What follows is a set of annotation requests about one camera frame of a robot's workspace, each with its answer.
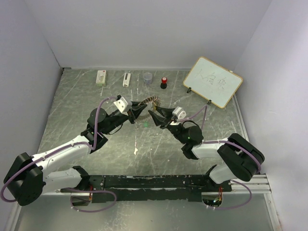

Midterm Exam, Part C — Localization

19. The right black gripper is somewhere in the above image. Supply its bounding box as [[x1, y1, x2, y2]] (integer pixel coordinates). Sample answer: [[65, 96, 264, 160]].
[[148, 105, 187, 144]]

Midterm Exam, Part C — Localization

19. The green tagged key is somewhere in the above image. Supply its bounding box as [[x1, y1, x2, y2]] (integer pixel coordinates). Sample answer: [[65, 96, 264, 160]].
[[143, 122, 149, 128]]

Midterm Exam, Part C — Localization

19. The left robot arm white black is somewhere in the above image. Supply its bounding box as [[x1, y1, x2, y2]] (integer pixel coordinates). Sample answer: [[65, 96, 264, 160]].
[[0, 99, 147, 206]]

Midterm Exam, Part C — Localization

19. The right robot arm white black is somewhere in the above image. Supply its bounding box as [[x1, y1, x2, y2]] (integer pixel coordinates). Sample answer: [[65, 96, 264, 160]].
[[148, 107, 265, 192]]

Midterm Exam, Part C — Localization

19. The white stapler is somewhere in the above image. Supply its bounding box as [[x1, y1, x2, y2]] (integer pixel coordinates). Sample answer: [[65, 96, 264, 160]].
[[122, 72, 131, 88]]

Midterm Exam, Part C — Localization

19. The red black stamp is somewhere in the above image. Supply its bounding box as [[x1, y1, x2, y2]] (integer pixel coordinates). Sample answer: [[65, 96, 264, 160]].
[[160, 77, 167, 89]]

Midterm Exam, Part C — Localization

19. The clear cup of paperclips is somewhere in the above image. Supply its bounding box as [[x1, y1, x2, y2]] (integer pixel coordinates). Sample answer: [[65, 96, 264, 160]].
[[143, 72, 153, 85]]

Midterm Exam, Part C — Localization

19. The green white staples box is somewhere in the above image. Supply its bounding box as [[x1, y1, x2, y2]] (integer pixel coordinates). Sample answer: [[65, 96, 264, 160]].
[[96, 70, 106, 86]]

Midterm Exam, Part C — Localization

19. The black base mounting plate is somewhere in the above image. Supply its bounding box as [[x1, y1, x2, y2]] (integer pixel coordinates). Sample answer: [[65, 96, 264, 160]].
[[76, 175, 231, 203]]

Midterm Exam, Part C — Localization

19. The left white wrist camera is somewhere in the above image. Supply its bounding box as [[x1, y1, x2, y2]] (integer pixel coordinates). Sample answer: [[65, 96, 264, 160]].
[[114, 96, 132, 114]]

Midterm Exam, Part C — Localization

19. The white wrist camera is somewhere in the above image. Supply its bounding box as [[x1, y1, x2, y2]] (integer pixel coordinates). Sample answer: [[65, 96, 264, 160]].
[[172, 106, 187, 121], [114, 96, 132, 114]]

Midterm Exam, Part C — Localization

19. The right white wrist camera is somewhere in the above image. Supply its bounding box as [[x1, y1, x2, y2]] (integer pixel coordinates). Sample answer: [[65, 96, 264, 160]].
[[172, 106, 187, 121]]

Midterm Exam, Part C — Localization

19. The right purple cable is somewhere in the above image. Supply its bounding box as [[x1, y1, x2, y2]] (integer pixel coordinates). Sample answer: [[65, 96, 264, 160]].
[[182, 103, 262, 210]]

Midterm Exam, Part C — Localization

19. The purple cable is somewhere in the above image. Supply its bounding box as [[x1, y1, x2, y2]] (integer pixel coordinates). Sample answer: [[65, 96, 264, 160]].
[[0, 96, 121, 213], [182, 103, 262, 210]]

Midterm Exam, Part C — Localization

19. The small whiteboard yellow frame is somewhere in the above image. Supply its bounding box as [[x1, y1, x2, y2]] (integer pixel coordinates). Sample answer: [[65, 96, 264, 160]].
[[183, 56, 243, 109]]

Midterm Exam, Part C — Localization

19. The aluminium rail frame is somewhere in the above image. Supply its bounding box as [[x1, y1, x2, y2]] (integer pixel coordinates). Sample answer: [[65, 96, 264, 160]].
[[4, 96, 282, 231]]

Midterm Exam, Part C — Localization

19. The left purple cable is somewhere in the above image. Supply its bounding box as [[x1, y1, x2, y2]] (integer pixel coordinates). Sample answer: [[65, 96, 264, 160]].
[[0, 96, 121, 213]]

